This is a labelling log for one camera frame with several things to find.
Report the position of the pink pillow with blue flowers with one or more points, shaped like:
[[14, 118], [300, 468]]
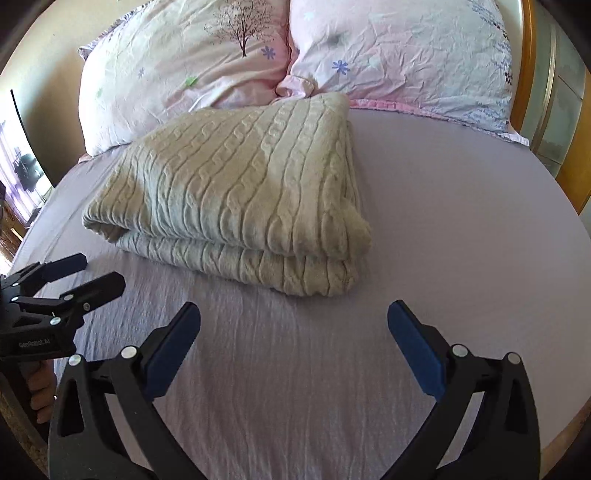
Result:
[[406, 55]]

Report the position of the wooden headboard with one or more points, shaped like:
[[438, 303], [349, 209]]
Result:
[[524, 69]]

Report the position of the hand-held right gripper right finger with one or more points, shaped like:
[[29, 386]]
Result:
[[418, 347]]

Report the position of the pale green wardrobe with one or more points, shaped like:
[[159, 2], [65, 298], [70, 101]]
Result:
[[561, 106]]

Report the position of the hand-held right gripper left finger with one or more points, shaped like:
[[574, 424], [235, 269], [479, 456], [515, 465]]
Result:
[[170, 345]]

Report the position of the person's left hand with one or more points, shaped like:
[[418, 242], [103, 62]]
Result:
[[42, 386]]

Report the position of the black framed screen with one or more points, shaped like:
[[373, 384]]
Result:
[[25, 157]]

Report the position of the pink pillow with tree print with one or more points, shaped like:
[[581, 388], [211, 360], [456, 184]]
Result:
[[184, 60]]

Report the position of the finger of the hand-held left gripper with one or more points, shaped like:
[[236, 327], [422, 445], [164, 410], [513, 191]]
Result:
[[69, 264], [99, 285]]

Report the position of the bed with purple sheet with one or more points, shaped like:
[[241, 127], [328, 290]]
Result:
[[438, 240]]

